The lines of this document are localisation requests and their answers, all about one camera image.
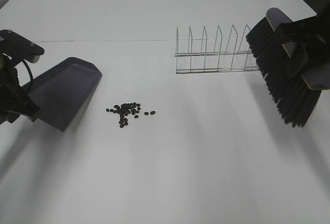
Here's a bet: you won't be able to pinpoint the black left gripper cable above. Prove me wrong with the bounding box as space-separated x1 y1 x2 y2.
15 58 35 93

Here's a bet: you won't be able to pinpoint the chrome wire dish rack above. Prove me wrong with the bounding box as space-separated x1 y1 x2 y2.
174 24 258 74

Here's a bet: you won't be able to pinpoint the purple hand brush black bristles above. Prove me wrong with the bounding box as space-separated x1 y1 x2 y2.
246 8 329 127

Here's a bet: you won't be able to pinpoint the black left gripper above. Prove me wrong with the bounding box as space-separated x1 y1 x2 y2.
1 54 40 124

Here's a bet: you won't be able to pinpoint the pile of coffee beans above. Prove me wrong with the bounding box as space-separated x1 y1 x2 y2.
104 102 157 129

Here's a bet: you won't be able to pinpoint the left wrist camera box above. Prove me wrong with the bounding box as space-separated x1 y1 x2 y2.
1 29 44 63

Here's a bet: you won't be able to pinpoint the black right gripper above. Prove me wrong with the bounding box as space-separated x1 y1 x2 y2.
275 2 329 81

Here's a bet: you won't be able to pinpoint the purple plastic dustpan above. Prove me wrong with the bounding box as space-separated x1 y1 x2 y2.
25 57 102 132

